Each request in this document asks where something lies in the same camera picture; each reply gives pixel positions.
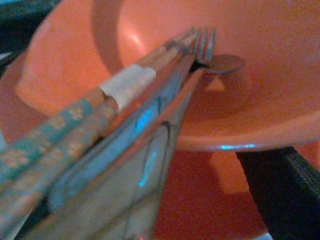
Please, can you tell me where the teal patterned wooden chopstick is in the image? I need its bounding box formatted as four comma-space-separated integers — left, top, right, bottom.
0, 26, 195, 181
0, 29, 201, 240

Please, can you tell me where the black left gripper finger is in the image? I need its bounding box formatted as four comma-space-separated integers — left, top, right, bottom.
236, 146, 320, 240

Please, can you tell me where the white paper tape band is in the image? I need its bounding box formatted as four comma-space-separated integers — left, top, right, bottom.
98, 63, 157, 112

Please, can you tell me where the silver metal fork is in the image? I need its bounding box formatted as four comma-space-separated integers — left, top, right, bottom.
47, 26, 216, 218

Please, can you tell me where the silver metal spoon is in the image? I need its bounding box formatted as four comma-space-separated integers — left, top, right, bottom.
22, 54, 245, 240

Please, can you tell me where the orange plastic bowl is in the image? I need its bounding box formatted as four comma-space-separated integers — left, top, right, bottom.
0, 72, 320, 240
0, 0, 320, 153

